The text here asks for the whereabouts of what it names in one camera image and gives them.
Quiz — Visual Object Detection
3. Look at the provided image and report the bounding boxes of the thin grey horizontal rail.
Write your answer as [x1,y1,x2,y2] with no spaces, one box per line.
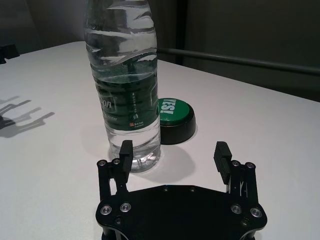
[156,47,320,76]

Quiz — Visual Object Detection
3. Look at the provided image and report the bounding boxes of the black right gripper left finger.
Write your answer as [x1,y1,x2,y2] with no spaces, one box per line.
[96,139,135,201]

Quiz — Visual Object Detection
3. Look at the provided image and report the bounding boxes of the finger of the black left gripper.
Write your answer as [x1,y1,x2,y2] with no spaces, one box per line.
[0,44,21,66]

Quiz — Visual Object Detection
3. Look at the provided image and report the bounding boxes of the green YES button black base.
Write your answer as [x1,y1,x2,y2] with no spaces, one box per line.
[156,96,197,146]

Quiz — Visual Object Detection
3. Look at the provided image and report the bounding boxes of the dark vertical post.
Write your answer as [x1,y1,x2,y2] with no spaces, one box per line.
[174,0,191,65]

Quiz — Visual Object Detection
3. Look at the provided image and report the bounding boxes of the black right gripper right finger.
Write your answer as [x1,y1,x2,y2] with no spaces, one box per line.
[213,141,259,201]

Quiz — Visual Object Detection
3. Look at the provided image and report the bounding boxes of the clear water bottle green label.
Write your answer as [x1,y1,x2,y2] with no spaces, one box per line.
[83,0,162,175]

